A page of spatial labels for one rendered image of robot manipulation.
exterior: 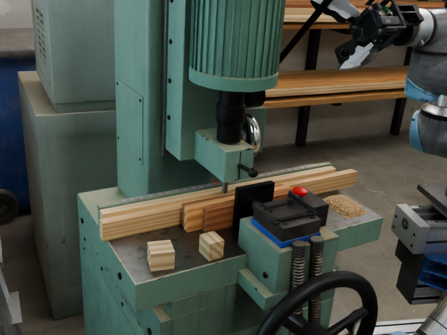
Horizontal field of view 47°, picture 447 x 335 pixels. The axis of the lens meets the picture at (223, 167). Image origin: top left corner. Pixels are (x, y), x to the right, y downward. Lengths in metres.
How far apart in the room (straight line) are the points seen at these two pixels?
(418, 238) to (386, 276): 1.18
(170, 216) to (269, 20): 0.43
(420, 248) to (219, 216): 0.69
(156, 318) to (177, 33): 0.56
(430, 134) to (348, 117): 2.89
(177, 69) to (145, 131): 0.18
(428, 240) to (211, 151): 0.73
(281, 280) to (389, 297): 1.64
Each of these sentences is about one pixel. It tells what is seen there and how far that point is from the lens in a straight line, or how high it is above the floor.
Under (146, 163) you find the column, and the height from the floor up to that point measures 0.96.
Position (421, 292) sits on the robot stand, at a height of 0.55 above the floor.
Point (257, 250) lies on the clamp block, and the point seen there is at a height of 0.93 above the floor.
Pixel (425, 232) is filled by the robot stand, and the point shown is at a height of 0.75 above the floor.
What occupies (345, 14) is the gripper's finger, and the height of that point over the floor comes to 1.34.
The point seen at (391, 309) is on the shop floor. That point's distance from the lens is 2.48.
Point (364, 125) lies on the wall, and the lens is 4.56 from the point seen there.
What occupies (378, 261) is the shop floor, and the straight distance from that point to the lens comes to 2.79.
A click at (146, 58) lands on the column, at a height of 1.21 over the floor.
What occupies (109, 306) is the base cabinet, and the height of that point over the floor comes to 0.61.
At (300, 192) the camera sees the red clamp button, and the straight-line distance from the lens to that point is 0.98.
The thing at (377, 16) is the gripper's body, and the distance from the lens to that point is 1.02.
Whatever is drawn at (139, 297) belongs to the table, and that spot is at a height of 0.87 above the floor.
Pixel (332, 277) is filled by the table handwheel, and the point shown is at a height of 0.95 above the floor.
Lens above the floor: 1.45
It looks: 24 degrees down
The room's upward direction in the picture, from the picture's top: 4 degrees clockwise
